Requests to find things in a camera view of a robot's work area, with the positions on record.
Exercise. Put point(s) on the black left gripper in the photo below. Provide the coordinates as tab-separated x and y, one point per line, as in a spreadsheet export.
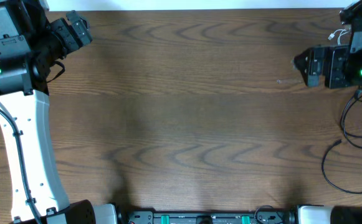
74	41

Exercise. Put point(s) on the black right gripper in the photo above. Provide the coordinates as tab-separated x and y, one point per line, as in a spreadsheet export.
334	56

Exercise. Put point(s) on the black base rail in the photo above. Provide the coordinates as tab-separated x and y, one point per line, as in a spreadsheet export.
262	215

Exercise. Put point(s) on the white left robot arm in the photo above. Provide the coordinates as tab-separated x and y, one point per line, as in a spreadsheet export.
38	195

